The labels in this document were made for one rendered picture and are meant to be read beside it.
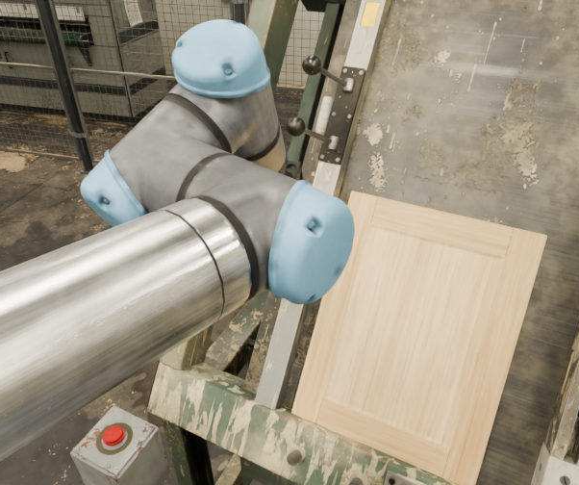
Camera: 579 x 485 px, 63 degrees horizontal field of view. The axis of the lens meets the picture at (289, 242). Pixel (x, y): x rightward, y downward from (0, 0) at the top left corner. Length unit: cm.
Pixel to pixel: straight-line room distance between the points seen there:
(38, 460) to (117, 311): 204
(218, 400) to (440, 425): 46
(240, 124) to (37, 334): 26
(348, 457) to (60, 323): 85
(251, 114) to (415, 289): 62
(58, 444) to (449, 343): 171
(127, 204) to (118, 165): 3
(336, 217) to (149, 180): 15
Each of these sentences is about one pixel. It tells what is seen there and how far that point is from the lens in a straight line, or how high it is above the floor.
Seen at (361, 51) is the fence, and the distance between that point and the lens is 105.
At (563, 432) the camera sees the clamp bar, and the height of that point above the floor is 106.
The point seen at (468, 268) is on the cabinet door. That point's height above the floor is 121.
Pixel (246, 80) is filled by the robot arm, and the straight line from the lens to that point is 40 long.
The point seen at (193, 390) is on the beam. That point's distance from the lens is 112.
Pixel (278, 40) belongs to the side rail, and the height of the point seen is 151.
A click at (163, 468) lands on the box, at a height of 81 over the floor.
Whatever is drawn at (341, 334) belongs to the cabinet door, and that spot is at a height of 105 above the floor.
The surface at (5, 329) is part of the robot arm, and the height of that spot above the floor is 163.
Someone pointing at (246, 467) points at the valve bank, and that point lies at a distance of 114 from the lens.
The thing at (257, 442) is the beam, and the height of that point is 85.
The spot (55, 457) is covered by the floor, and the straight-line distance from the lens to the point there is 224.
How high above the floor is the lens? 176
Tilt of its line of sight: 35 degrees down
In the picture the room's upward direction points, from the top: straight up
